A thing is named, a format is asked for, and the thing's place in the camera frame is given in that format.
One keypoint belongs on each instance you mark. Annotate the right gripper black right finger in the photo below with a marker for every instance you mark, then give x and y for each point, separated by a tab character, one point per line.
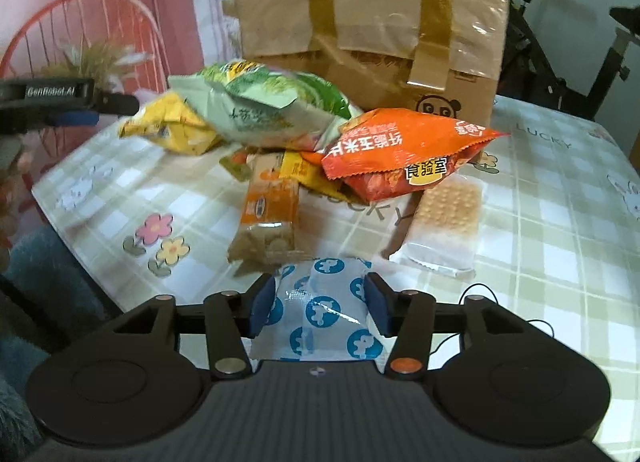
408	317

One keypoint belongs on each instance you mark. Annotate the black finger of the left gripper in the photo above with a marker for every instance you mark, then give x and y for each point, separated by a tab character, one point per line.
24	96
23	121

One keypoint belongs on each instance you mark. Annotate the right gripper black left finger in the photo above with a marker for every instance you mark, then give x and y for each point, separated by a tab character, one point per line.
231	316

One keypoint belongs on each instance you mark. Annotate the blue white candy packet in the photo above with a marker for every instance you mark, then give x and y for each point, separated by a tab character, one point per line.
320	314

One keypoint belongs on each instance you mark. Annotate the clear wrapped cracker pack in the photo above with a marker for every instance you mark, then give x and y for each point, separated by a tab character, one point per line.
443	232

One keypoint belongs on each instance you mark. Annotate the orange biscuit pack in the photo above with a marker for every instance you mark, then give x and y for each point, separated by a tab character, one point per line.
268	222

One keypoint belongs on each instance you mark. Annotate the printed pink backdrop curtain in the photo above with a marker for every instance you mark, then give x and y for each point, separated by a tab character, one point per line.
144	41

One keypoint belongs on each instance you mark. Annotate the yellow chip bag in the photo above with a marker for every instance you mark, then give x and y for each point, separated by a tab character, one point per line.
170	123

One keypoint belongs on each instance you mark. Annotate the small yellow snack packet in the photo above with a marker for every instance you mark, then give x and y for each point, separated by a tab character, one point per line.
312	177

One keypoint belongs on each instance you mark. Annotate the orange corn snack bag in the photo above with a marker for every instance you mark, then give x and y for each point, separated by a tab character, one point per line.
389	152

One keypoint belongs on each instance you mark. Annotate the green plaid bunny tablecloth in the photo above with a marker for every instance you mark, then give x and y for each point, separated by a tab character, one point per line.
558	241

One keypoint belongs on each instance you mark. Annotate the light green rice cracker bag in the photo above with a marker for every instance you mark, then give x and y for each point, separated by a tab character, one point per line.
264	107

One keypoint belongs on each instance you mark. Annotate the black exercise bike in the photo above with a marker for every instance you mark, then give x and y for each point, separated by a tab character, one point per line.
578	56

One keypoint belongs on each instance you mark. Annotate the taped brown cardboard box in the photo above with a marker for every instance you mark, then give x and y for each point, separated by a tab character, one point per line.
439	57

